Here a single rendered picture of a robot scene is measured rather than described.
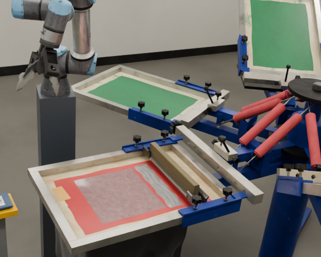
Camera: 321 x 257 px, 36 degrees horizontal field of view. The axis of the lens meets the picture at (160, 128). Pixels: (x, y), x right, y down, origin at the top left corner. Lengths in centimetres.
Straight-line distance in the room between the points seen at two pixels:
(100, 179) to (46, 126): 45
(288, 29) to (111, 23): 306
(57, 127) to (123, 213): 70
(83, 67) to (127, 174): 57
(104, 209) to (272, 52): 181
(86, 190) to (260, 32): 185
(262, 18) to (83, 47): 162
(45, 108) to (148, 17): 403
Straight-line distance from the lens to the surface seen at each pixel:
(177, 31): 672
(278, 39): 357
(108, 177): 235
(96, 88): 326
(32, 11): 189
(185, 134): 260
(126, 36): 636
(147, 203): 220
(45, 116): 257
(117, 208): 216
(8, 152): 444
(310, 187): 179
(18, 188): 397
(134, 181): 233
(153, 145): 242
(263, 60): 341
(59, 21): 178
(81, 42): 240
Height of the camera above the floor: 226
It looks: 28 degrees down
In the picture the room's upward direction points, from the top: 6 degrees clockwise
